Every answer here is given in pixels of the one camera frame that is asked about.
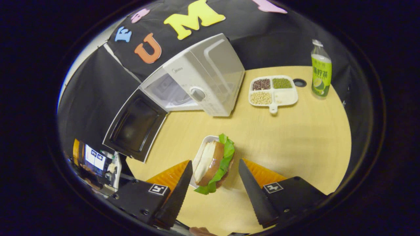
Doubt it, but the computer monitor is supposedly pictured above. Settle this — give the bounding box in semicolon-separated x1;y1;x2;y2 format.
85;144;107;171

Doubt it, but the white microwave oven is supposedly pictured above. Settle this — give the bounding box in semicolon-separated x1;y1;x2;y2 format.
102;33;245;163

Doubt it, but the green drink bottle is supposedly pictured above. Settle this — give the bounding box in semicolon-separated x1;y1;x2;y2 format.
311;39;332;99

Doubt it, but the black backdrop cloth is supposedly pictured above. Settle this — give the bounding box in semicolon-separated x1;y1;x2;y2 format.
57;0;361;184

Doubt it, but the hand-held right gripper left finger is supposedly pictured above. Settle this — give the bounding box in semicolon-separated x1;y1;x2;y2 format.
107;160;193;229

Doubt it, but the lettuce sandwich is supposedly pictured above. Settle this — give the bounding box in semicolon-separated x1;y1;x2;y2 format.
194;133;235;195

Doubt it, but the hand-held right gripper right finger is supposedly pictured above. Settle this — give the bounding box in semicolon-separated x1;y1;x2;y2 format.
239;159;328;229

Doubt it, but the white divided bean tray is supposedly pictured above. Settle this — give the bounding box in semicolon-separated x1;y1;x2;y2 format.
248;75;299;114

